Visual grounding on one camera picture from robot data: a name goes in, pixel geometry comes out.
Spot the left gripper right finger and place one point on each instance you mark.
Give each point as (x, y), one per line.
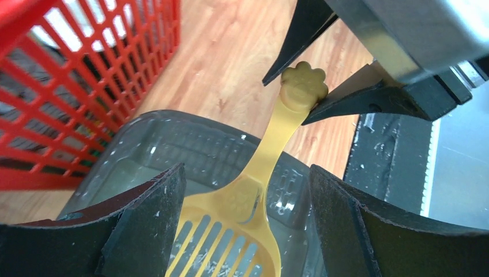
(361, 235)

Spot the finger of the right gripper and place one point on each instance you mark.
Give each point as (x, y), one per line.
(310, 20)
(372, 90)

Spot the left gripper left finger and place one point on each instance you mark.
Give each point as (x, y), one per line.
(130, 234)

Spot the grey litter box tray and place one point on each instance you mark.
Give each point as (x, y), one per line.
(213, 154)

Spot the yellow litter scoop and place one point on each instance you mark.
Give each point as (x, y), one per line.
(240, 206)

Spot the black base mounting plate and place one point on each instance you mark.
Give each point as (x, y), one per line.
(392, 157)

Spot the red plastic basket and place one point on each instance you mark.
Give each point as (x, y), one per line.
(72, 74)

